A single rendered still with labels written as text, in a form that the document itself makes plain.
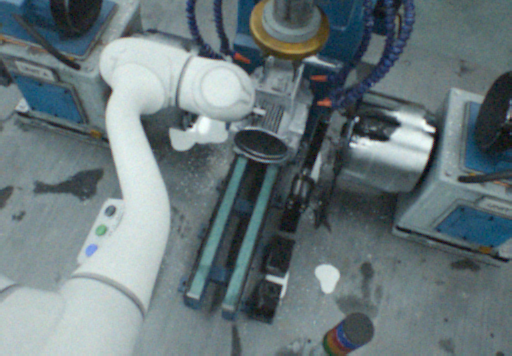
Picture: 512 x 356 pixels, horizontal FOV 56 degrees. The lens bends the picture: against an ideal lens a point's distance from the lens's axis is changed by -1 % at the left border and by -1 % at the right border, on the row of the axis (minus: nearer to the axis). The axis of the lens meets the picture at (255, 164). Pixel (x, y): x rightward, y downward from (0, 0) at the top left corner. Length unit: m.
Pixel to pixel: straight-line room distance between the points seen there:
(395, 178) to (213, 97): 0.60
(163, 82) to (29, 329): 0.50
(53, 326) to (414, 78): 1.55
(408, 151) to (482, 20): 2.31
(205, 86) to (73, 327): 0.46
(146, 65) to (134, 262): 0.40
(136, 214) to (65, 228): 0.86
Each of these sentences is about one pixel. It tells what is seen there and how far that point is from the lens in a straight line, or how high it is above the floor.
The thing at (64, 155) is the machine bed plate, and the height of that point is 0.80.
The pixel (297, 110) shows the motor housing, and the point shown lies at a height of 1.06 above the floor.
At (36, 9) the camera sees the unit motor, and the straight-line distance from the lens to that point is 1.29.
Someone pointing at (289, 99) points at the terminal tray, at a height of 1.14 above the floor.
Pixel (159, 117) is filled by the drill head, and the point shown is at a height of 1.04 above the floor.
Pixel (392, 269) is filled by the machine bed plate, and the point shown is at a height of 0.80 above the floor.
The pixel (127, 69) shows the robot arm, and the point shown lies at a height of 1.46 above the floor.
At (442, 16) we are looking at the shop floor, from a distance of 3.38.
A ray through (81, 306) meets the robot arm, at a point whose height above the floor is 1.62.
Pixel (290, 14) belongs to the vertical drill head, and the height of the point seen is 1.40.
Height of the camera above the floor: 2.13
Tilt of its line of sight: 61 degrees down
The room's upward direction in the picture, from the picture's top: 9 degrees clockwise
